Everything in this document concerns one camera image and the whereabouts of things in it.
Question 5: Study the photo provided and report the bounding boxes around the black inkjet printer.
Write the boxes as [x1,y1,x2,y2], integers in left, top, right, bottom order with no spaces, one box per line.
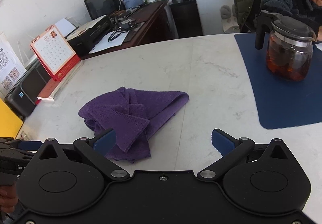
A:
[66,15,113,58]

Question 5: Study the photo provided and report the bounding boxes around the QR code sign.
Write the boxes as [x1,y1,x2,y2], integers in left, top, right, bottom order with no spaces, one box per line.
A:
[0,32,26,96]

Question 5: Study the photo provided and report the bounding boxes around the blue bag on desk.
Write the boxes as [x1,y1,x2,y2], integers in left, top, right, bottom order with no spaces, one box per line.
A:
[123,0,143,10]

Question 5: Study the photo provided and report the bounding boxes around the black printer near wall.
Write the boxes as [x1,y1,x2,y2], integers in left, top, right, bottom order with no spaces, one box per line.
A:
[4,60,51,120]

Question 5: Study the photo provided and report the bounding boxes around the black eyeglasses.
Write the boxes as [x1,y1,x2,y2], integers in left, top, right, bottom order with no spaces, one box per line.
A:
[107,29,124,42]

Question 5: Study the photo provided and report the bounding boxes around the yellow box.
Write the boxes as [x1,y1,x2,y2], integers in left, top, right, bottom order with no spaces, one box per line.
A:
[0,99,23,138]

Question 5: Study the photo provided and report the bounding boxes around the purple towel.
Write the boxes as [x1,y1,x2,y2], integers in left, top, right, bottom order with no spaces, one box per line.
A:
[78,87,189,163]

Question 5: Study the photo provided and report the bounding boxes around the dark wooden desk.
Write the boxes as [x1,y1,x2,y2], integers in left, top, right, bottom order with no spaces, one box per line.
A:
[80,1,175,60]

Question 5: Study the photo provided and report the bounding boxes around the blue table mat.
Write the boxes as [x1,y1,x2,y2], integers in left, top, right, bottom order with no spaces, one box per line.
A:
[234,33,322,129]

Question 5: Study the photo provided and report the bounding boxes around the black computer monitor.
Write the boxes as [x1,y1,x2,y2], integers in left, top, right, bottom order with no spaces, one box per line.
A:
[84,0,117,20]

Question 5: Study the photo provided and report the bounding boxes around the red notebook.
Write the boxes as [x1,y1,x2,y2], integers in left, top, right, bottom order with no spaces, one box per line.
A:
[37,61,83,102]

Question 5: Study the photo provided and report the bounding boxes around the white paper sheet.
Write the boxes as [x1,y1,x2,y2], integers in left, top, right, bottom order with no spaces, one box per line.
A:
[90,31,129,54]

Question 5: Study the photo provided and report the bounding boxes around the red desk calendar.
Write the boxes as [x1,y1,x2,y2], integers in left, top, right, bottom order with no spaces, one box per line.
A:
[30,25,80,81]

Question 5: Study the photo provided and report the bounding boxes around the glass teapot with tea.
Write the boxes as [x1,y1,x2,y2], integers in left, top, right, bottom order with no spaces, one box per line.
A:
[255,10,317,82]

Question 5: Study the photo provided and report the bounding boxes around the black water dispenser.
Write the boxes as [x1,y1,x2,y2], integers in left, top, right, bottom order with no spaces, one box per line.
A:
[170,0,203,39]

